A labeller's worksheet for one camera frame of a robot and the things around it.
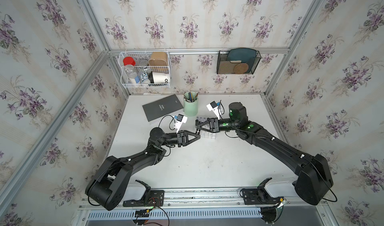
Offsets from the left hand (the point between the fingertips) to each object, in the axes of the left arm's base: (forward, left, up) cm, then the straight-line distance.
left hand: (201, 143), depth 67 cm
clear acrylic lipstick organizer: (+3, -3, +3) cm, 5 cm away
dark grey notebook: (+39, +25, -21) cm, 51 cm away
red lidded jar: (+51, +43, +10) cm, 68 cm away
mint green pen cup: (+33, +4, -10) cm, 35 cm away
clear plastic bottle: (+41, +40, +8) cm, 58 cm away
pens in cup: (+40, +6, -12) cm, 42 cm away
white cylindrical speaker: (+44, +25, +2) cm, 51 cm away
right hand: (+6, 0, +3) cm, 7 cm away
